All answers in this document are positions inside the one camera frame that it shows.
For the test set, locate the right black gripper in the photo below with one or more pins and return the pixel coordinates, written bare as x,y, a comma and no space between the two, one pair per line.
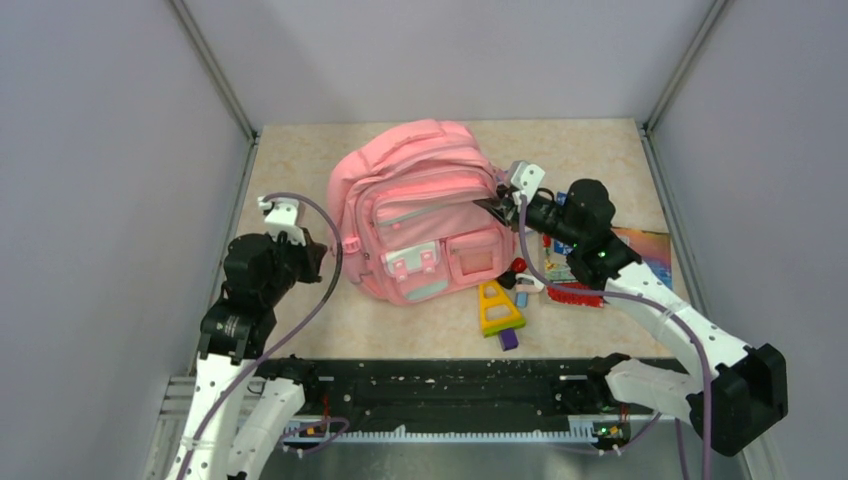
495,204

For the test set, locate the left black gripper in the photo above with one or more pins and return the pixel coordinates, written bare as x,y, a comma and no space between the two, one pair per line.
311,254

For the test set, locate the pink student backpack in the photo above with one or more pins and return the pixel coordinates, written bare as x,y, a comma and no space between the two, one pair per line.
406,207

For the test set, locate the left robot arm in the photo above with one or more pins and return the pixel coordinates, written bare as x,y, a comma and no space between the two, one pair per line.
259,269

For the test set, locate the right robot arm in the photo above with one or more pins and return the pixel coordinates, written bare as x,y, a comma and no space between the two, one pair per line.
728,391

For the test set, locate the red black stamp toy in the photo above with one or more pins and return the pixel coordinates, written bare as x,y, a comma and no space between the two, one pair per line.
508,279

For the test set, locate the blue story book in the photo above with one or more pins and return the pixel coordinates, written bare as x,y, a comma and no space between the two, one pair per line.
555,248

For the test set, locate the red keyboard booklet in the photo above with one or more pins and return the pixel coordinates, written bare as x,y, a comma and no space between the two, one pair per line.
558,272

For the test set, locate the yellow green purple block toy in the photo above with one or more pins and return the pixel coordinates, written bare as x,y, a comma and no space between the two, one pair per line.
499,317

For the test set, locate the colourful thin book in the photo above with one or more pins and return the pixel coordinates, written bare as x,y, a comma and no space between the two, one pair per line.
653,247

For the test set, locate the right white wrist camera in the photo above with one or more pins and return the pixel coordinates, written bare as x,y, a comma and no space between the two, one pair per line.
525,179

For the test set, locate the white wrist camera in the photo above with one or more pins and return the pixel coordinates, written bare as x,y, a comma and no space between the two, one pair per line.
280,217
525,179

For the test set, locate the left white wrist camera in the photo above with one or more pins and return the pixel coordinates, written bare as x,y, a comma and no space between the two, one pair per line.
280,217

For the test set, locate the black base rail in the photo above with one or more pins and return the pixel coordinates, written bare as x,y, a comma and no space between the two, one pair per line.
450,396

